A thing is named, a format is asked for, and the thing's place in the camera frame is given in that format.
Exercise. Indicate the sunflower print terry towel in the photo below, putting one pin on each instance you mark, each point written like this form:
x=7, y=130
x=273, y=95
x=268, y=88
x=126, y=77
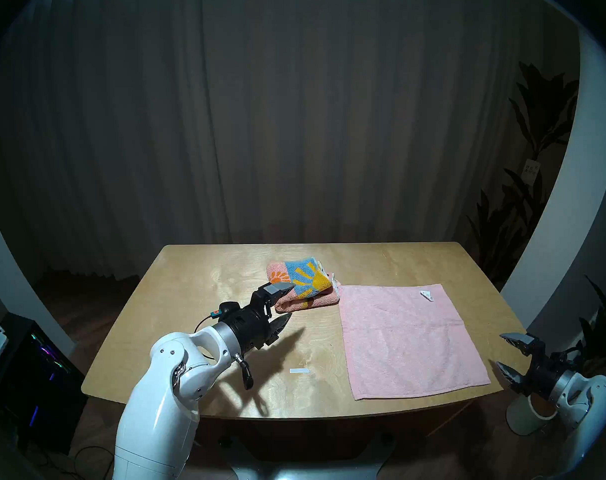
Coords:
x=303, y=279

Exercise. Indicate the black computer tower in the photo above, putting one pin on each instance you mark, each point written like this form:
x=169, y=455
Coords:
x=33, y=384

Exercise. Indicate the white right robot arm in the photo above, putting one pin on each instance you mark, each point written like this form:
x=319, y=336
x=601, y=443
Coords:
x=583, y=399

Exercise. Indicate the plain pink terry towel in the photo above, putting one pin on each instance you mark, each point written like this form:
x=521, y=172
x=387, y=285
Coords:
x=408, y=344

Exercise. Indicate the tall dark leafy plant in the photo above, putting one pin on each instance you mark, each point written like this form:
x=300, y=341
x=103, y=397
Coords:
x=543, y=109

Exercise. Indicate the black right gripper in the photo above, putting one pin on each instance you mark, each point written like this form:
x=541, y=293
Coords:
x=545, y=374

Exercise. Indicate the grey pleated curtain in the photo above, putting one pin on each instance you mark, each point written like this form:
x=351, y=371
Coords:
x=283, y=109

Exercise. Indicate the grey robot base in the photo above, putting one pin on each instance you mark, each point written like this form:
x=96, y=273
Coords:
x=308, y=471

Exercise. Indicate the white paper plant tag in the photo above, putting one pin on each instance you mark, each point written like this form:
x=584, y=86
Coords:
x=532, y=171

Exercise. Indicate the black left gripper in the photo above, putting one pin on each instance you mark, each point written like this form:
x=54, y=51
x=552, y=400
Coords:
x=250, y=326

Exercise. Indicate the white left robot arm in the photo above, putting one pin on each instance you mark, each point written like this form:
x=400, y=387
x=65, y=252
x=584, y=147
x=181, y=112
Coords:
x=158, y=409

